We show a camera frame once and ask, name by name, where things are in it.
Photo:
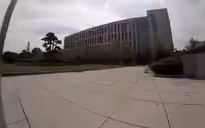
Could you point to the large grey curved building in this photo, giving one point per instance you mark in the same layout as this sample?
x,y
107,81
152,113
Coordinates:
x,y
123,36

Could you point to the pale concrete slab pavement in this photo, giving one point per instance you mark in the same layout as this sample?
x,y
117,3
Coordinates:
x,y
116,100

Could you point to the grass strip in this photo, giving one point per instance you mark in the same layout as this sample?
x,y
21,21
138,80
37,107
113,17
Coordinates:
x,y
50,68

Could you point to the tall dark tree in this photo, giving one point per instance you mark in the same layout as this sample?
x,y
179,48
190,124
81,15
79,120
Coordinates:
x,y
51,41

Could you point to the dark trimmed hedge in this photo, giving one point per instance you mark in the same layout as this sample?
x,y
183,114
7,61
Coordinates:
x,y
166,66

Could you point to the row of dark bushes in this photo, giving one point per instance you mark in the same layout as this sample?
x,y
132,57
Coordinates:
x,y
26,56

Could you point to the distant tower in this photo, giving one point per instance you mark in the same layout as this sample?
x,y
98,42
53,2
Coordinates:
x,y
28,46

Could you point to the grey pole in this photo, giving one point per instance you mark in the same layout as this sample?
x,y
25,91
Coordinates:
x,y
0,43

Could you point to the grey low wall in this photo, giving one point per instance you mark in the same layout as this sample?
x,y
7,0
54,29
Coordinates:
x,y
198,63

